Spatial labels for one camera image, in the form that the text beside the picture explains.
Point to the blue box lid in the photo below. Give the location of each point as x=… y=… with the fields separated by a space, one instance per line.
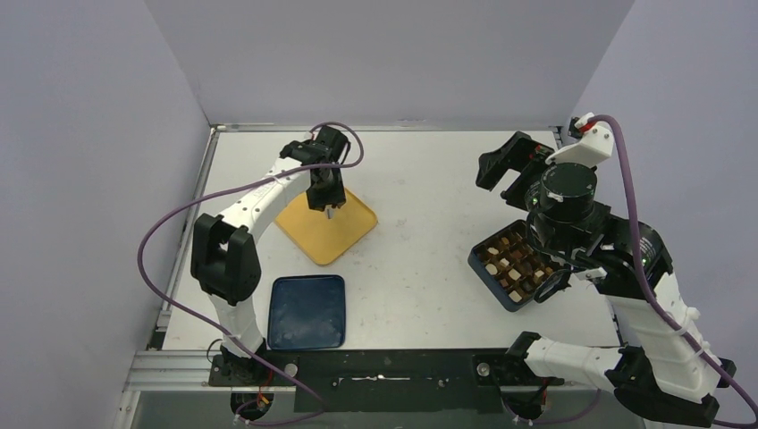
x=307 y=312

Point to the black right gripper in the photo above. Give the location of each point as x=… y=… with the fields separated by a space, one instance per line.
x=522 y=172

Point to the aluminium frame rail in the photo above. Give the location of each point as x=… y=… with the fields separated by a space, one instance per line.
x=181 y=370

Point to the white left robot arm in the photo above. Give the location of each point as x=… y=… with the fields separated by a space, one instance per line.
x=224 y=257

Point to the blue chocolate box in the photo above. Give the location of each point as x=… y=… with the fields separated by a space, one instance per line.
x=533 y=276

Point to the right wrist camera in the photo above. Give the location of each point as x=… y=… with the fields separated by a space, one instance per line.
x=594 y=143

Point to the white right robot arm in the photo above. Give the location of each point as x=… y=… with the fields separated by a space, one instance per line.
x=670 y=374

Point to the yellow tray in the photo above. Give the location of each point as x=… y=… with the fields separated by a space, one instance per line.
x=322 y=239

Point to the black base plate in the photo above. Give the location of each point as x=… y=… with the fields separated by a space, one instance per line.
x=385 y=380

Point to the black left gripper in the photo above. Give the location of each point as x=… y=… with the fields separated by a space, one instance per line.
x=335 y=196

